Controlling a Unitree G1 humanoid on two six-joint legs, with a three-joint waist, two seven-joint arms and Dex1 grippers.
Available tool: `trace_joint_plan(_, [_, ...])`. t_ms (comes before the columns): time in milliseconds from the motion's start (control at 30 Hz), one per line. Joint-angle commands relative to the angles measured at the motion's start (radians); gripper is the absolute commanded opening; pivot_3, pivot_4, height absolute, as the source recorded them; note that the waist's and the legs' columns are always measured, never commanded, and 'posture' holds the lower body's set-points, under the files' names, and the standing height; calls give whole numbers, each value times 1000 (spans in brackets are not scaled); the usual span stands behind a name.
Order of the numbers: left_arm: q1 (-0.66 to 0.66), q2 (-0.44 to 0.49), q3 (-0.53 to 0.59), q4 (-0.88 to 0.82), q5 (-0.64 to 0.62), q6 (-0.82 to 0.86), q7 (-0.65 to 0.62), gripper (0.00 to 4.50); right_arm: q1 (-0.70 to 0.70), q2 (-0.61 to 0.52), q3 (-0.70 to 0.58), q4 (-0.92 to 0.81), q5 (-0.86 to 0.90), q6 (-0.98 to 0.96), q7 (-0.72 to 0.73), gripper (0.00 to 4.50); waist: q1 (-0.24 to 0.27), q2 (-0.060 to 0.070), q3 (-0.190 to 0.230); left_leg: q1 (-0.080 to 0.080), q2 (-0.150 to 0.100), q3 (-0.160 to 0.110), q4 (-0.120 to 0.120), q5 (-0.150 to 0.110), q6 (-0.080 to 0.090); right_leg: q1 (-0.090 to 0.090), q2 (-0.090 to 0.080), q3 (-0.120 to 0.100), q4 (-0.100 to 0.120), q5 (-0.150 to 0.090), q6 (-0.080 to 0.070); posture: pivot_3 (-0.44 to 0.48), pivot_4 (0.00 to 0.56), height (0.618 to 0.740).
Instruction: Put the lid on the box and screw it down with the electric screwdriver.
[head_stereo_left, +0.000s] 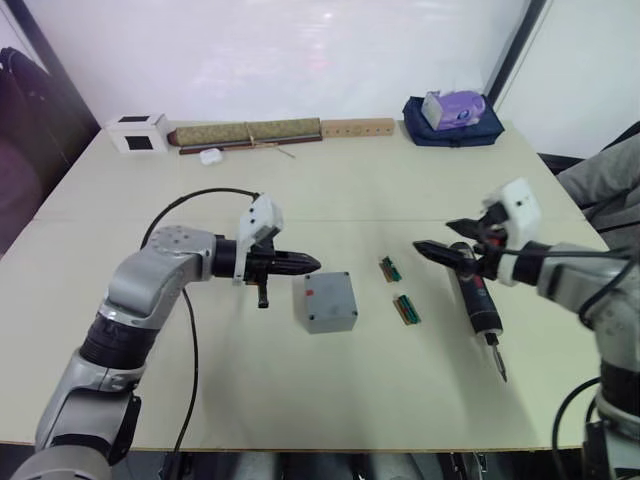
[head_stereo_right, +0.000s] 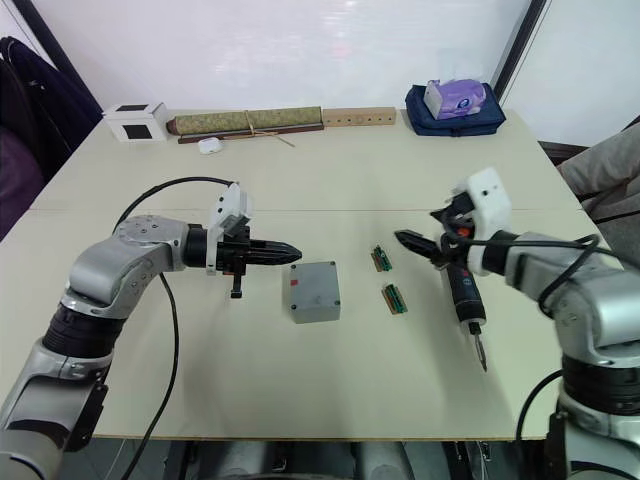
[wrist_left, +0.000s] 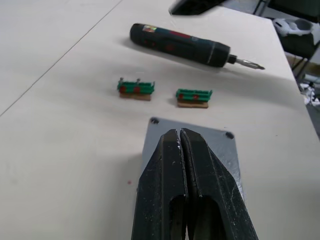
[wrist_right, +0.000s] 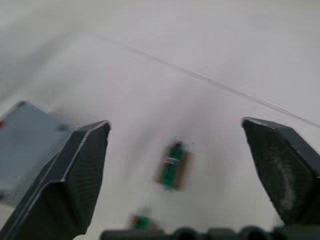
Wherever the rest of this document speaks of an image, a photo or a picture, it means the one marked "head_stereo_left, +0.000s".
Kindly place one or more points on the grey box lid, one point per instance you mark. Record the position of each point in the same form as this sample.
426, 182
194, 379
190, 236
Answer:
330, 295

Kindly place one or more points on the green terminal block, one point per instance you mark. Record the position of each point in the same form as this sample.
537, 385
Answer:
390, 269
406, 310

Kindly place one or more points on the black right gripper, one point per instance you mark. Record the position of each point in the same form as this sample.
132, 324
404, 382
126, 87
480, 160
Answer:
492, 250

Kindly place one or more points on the black electric screwdriver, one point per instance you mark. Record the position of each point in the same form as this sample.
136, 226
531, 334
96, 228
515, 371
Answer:
482, 305

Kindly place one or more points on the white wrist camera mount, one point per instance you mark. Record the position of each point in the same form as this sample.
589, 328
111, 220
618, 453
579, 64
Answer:
262, 215
522, 210

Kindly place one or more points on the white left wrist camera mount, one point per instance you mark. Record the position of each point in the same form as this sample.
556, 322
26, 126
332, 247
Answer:
262, 215

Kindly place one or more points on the black frame post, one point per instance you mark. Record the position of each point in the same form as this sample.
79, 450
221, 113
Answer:
515, 45

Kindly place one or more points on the grey jacket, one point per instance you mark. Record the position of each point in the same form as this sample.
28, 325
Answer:
605, 180

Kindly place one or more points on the rolled tan bamboo scroll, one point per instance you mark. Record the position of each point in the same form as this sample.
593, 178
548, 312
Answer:
247, 131

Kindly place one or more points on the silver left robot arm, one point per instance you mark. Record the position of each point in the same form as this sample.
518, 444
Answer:
145, 280

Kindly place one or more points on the white box with black squares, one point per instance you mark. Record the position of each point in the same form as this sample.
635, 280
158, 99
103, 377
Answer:
136, 132

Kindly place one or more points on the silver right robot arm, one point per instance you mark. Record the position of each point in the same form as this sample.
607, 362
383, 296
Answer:
570, 270

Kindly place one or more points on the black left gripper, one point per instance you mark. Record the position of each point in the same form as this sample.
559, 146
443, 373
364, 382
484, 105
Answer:
261, 265

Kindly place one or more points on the purple tissue pack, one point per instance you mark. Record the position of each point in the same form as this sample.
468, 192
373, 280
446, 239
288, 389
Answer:
452, 107

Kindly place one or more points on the white earbud case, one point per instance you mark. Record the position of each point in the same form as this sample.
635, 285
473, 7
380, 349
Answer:
211, 157

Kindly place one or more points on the grey plastic junction box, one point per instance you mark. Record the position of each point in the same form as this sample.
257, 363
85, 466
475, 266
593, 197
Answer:
330, 325

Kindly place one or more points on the dark wooden rod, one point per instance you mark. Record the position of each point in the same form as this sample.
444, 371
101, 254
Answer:
235, 146

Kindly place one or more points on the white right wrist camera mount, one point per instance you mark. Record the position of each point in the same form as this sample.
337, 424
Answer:
522, 210

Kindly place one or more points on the navy fabric bag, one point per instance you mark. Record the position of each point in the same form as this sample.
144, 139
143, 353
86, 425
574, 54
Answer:
452, 135

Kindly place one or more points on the wooden block with holes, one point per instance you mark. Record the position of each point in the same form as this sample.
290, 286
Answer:
357, 127

